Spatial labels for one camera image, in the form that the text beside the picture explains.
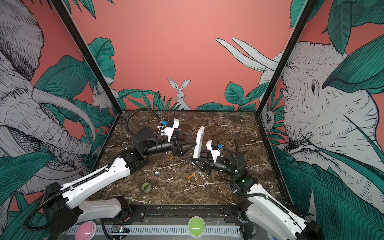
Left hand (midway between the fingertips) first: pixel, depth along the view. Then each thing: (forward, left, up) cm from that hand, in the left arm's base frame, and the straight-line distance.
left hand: (192, 139), depth 60 cm
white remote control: (-3, -2, -6) cm, 7 cm away
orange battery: (-1, 0, -37) cm, 37 cm away
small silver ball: (0, +21, -36) cm, 42 cm away
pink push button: (-26, +51, -35) cm, 67 cm away
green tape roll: (-8, +26, -37) cm, 45 cm away
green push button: (-27, -1, -34) cm, 43 cm away
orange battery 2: (+11, +14, -38) cm, 41 cm away
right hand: (-3, 0, -9) cm, 10 cm away
